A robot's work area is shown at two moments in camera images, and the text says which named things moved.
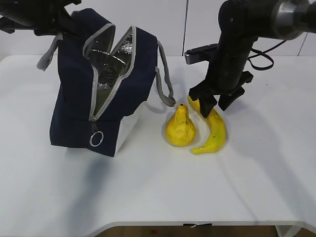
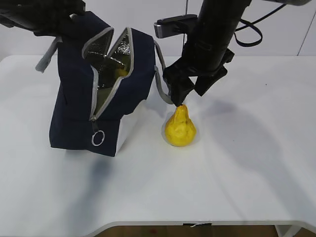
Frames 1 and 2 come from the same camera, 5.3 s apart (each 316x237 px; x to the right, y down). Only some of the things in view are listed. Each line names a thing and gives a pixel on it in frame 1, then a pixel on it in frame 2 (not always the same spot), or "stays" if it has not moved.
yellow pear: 180,131 stays
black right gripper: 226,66 -> 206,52
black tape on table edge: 202,225 stays
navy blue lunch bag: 97,109 stays
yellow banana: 217,130 -> 122,72
